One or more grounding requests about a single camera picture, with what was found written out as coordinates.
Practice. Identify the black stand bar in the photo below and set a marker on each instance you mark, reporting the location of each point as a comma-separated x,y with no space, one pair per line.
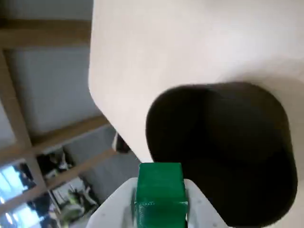
121,143

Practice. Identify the wooden frame partition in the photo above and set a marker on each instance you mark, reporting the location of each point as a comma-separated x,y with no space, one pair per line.
21,133

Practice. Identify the blurry background equipment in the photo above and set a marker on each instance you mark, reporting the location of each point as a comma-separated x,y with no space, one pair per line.
57,164
76,202

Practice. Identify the green cube block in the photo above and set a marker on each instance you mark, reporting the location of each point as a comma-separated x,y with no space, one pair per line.
160,190

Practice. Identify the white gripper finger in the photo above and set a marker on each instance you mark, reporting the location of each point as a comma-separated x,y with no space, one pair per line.
204,213
114,206

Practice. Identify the black cup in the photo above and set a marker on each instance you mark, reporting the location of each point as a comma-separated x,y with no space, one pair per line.
225,154

